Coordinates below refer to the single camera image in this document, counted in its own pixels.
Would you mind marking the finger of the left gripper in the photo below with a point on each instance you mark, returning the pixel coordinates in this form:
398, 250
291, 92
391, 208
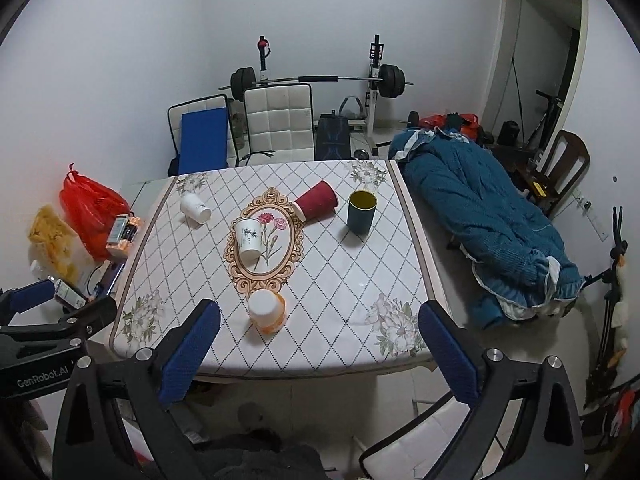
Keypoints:
19, 300

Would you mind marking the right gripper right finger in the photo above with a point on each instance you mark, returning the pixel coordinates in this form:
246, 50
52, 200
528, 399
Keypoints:
477, 378

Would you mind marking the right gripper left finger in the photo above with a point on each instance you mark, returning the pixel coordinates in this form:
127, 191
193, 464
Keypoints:
157, 377

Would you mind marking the white and orange paper cup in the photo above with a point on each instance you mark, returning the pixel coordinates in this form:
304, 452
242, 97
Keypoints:
267, 310

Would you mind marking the white floral ceramic cup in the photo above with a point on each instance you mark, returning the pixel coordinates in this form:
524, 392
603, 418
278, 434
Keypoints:
248, 241

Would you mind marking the dark green yellow-lined cup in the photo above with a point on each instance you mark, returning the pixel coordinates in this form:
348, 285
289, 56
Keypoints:
361, 209

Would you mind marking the red ribbed paper cup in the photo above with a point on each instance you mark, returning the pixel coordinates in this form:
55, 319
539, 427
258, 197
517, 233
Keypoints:
317, 202

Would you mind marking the white green tube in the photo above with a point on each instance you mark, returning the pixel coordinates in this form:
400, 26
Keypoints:
67, 295

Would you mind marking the yellow flower-print bag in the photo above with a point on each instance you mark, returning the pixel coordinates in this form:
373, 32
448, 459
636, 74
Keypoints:
58, 248

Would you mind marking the purple smartphone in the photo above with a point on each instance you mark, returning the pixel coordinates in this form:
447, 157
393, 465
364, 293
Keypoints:
110, 274

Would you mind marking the white cushioned foreground chair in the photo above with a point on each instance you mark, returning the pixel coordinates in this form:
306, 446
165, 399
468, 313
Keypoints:
412, 450

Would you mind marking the blue quilted coat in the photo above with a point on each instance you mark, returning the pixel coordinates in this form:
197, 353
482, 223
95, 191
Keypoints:
518, 257

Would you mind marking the red plastic bag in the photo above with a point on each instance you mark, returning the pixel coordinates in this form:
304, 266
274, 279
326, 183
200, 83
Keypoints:
90, 208

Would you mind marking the orange tissue pack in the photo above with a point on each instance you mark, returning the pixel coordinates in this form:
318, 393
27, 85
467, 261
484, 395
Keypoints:
120, 239

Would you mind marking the floral diamond-pattern tablecloth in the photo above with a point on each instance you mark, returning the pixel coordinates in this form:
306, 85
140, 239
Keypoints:
351, 301

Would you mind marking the dark wooden chair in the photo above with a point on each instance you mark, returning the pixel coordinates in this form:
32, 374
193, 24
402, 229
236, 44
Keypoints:
568, 160

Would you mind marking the white chair with blue cushion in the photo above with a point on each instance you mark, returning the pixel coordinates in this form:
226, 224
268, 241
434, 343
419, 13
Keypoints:
202, 136

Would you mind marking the red orange bag on floor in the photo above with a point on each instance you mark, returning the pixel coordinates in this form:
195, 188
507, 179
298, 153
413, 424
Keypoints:
466, 124

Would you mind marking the weight bench rack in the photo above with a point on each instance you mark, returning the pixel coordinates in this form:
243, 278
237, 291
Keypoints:
371, 96

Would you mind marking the black blue backpack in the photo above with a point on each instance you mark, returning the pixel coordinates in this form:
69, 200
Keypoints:
332, 138

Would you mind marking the white padded chair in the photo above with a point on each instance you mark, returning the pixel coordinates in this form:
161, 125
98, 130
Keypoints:
280, 124

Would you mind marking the barbell with black plates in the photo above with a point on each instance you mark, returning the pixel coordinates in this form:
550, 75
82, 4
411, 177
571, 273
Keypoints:
390, 82

